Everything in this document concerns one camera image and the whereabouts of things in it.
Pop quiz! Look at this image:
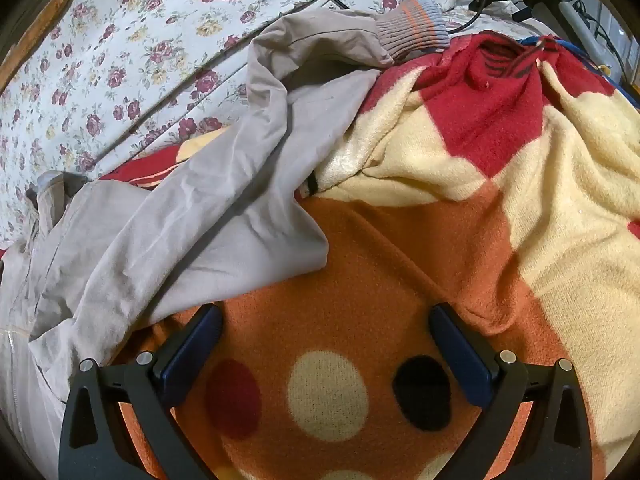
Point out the beige jacket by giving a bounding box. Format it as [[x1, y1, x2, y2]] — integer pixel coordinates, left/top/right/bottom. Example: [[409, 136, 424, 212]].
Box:
[[0, 0, 448, 480]]

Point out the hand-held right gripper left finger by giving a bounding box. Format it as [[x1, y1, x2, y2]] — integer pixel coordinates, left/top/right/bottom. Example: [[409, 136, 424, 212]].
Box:
[[59, 304, 223, 480]]

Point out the floral bed sheet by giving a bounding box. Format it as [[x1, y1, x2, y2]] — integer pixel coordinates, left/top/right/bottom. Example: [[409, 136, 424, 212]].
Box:
[[0, 0, 551, 251]]

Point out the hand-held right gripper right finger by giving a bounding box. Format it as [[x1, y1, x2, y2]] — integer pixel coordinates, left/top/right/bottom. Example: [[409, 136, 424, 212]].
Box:
[[430, 302, 593, 480]]

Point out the blue cloth edge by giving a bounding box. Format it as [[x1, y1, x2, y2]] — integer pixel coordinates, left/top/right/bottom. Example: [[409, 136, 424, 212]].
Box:
[[517, 35, 626, 91]]

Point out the orange red cream printed blanket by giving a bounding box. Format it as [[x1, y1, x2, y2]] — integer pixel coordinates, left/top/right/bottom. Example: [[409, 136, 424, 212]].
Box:
[[0, 32, 640, 480]]

